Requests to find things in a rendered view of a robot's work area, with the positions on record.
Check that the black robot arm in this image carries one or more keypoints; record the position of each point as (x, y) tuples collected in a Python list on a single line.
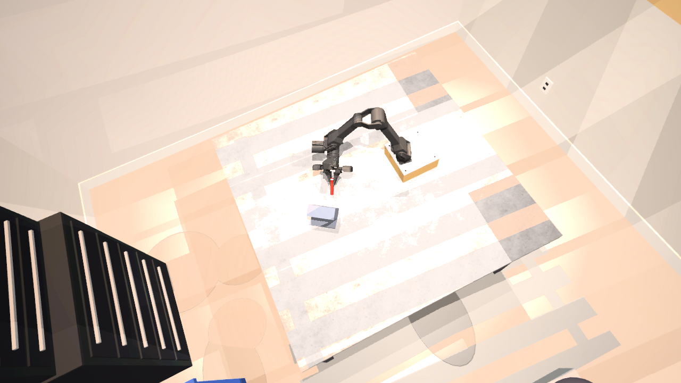
[(332, 141)]

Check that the grey sloped panel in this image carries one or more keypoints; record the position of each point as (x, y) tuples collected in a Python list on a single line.
[(322, 216)]

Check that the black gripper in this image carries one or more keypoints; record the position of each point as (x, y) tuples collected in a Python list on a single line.
[(338, 169)]

